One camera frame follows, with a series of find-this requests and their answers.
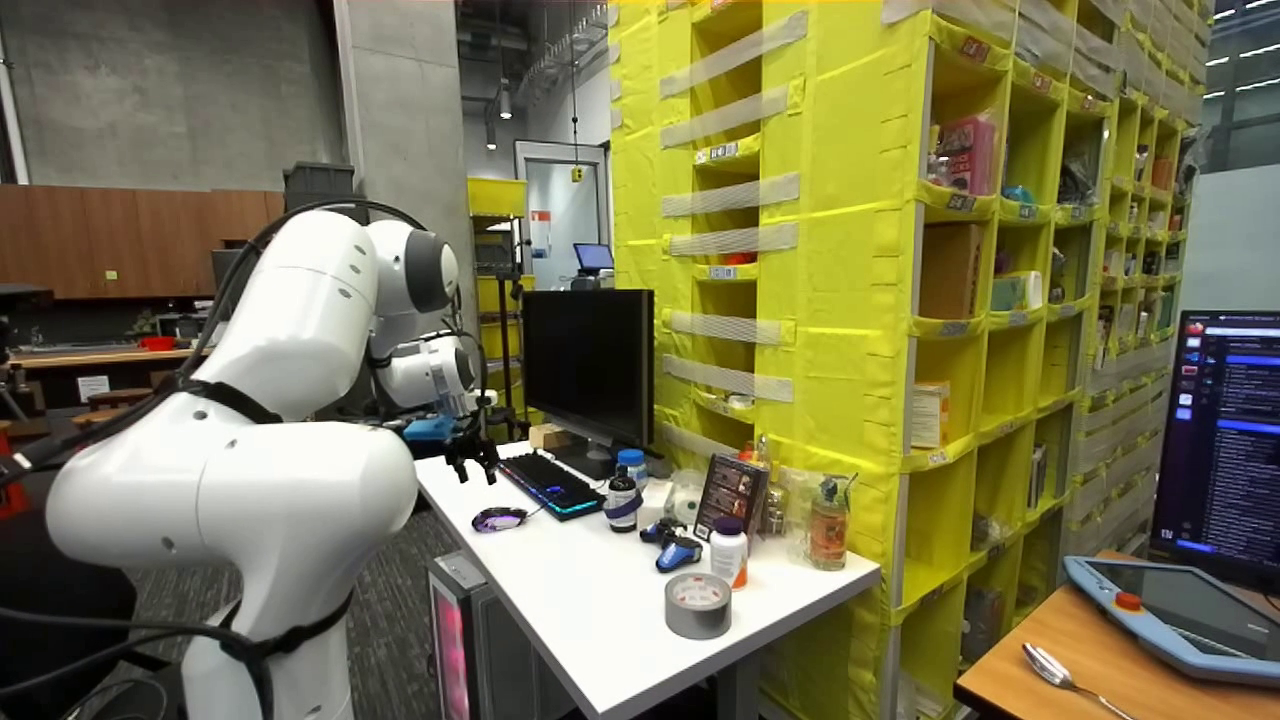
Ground pink panel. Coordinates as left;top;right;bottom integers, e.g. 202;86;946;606
427;572;480;720

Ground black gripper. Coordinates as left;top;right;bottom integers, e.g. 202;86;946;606
442;415;505;487

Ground grey masking tape roll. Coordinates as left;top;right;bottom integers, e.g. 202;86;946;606
660;569;737;644

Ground white printed box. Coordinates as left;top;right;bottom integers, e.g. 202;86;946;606
637;476;703;536

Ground metal fork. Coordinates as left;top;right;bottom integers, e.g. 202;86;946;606
1015;636;1152;720

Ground black computer monitor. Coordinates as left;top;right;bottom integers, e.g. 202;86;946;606
519;282;660;478

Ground wooden desk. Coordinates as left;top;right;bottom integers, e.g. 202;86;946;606
953;581;1280;720

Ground small blue lit screen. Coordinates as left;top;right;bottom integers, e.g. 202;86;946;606
569;240;617;281

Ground blue grey teach pendant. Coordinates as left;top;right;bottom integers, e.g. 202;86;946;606
1062;548;1280;686

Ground black RGB keyboard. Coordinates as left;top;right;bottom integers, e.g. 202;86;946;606
495;449;609;522

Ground black computer mouse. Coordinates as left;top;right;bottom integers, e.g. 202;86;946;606
468;498;535;541

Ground blue black game controller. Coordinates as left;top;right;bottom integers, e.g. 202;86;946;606
637;515;707;577

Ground white door panel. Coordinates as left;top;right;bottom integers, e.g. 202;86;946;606
512;137;611;294

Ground teal product box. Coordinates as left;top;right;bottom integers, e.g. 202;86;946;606
989;262;1047;312

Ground pink product box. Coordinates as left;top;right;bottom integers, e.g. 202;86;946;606
923;108;999;201

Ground dark bottle white label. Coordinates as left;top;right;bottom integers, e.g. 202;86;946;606
601;462;646;536

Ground monitor showing code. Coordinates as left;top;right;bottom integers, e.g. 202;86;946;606
1145;309;1280;591

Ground dark picture frame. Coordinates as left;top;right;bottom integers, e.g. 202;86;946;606
693;451;772;541

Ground yellow fabric shelving pod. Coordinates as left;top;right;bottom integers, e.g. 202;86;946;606
601;0;1213;720

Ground glass jar orange contents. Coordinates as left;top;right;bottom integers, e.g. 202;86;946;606
804;472;857;572

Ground white pill container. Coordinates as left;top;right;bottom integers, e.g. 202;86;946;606
703;513;754;591

